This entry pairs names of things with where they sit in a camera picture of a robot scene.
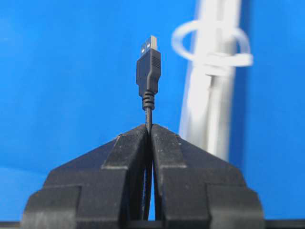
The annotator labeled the black USB cable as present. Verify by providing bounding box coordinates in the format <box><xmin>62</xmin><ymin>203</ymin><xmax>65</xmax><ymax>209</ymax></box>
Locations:
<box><xmin>135</xmin><ymin>34</ymin><xmax>162</xmax><ymax>221</ymax></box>

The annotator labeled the white zip tie loop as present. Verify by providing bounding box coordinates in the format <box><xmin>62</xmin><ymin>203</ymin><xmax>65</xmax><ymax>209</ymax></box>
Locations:
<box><xmin>172</xmin><ymin>20</ymin><xmax>254</xmax><ymax>77</ymax></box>

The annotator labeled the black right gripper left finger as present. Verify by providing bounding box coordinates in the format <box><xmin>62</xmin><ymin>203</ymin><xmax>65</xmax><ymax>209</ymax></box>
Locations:
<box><xmin>21</xmin><ymin>125</ymin><xmax>150</xmax><ymax>229</ymax></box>

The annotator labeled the blue table cloth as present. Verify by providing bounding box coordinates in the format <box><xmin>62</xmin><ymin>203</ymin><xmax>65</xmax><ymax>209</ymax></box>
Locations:
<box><xmin>0</xmin><ymin>0</ymin><xmax>305</xmax><ymax>221</ymax></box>

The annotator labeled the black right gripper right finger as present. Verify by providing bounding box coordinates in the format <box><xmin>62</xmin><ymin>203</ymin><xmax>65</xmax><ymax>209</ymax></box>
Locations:
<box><xmin>151</xmin><ymin>125</ymin><xmax>265</xmax><ymax>229</ymax></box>

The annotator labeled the aluminium extrusion frame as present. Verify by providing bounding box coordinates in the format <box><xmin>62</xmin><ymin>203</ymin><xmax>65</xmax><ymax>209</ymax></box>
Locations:
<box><xmin>179</xmin><ymin>0</ymin><xmax>242</xmax><ymax>160</ymax></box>

